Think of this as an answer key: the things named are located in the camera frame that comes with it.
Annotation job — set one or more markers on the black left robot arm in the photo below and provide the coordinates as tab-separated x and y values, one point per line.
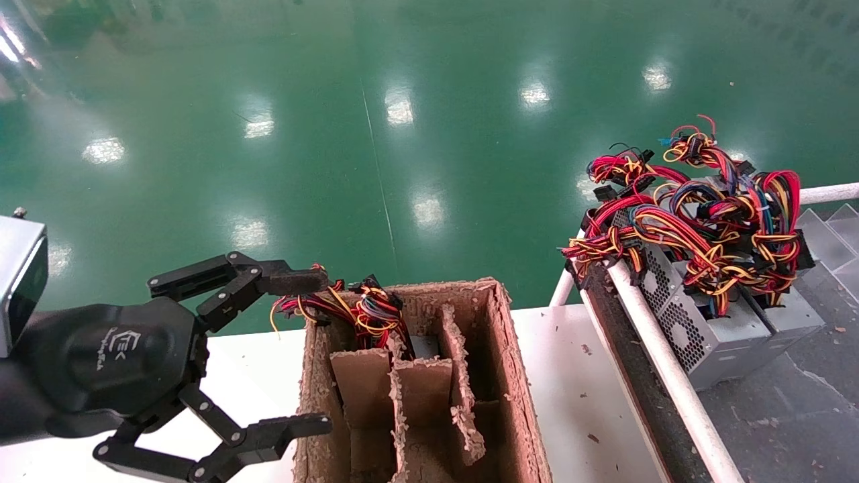
17	409

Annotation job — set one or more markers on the short white pipe rail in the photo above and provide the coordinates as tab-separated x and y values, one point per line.
562	290

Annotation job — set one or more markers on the brown cardboard box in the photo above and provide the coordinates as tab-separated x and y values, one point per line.
510	376

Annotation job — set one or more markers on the short cardboard cross divider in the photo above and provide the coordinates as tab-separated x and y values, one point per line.
362	389

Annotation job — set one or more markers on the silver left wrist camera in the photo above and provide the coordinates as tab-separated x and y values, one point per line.
20	282

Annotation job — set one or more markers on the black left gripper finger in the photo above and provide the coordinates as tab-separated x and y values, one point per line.
288	280
288	429

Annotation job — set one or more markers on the long cardboard divider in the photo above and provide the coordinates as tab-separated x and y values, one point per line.
400	443
460	376

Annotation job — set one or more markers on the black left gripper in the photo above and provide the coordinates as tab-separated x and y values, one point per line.
100	362

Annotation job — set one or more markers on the black rubber strip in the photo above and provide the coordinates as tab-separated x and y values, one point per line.
637	376

